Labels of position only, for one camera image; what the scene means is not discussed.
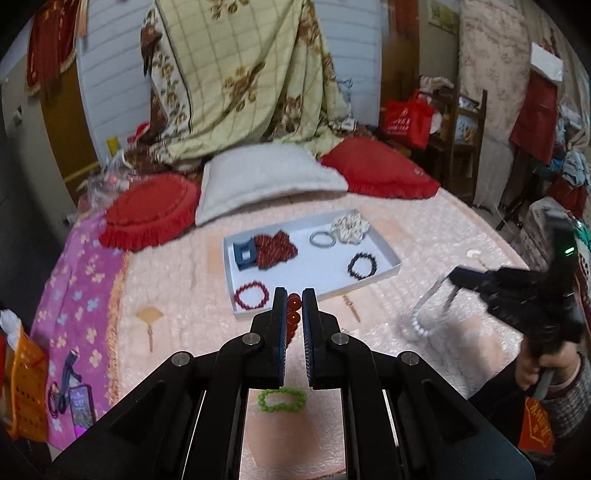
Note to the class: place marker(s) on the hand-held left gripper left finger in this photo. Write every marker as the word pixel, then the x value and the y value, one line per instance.
pixel 278 332

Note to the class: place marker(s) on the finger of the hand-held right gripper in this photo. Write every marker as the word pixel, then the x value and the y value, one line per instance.
pixel 466 275
pixel 471 285

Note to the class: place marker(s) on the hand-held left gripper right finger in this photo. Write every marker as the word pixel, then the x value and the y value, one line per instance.
pixel 309 332

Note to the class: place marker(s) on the white shallow cardboard box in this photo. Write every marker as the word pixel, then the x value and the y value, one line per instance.
pixel 314 267

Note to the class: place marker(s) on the dark red polka dot scrunchie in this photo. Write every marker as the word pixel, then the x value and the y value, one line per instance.
pixel 274 249

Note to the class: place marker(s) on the blue hair claw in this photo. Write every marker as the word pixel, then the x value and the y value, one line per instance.
pixel 244 254

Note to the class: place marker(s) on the cream polka dot scrunchie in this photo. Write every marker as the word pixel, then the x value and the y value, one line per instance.
pixel 351 228

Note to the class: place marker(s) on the person's right forearm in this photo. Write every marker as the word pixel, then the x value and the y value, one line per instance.
pixel 568 406

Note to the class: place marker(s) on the person's right hand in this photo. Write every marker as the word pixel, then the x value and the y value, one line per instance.
pixel 526 374

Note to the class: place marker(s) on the small white clip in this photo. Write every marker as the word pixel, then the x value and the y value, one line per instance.
pixel 473 253

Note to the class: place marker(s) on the red printed paper bag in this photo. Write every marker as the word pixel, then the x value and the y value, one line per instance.
pixel 538 424

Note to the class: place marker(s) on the wooden shelf rack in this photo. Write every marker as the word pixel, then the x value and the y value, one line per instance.
pixel 466 138

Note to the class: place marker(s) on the red heart-shaped cushion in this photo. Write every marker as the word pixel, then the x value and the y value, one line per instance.
pixel 378 168

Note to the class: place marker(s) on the pile of clothes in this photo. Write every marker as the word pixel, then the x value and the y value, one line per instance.
pixel 575 170

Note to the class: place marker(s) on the white pillow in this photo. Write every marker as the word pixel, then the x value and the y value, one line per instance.
pixel 263 180

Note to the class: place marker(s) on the red shopping bag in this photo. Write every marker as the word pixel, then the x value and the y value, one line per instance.
pixel 408 117

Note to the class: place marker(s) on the red hanging cloth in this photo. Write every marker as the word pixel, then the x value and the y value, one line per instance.
pixel 533 115

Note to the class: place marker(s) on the round red ruffled cushion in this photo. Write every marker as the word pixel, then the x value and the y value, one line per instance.
pixel 147 207

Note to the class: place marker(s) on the purple floral sheet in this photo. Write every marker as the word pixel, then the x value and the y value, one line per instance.
pixel 78 286

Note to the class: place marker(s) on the pink floral upright mattress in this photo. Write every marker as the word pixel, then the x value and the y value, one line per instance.
pixel 494 69

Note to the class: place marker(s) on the black smartphone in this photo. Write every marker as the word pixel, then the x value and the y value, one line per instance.
pixel 83 406

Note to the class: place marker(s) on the clear plastic bags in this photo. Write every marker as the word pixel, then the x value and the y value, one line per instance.
pixel 104 180

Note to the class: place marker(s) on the small yellow bottle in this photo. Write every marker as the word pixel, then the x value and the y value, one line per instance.
pixel 112 146

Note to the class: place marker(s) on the orange plastic basket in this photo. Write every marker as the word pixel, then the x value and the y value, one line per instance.
pixel 27 392

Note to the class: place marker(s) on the yellow floral checked blanket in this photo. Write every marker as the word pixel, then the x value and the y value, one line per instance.
pixel 249 69

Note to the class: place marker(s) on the white tissue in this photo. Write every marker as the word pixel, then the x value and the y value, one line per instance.
pixel 10 325

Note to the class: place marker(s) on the wall poster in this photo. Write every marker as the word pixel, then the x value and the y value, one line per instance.
pixel 443 14

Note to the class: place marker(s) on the red fringed wall hanging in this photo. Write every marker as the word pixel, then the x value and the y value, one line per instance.
pixel 51 41

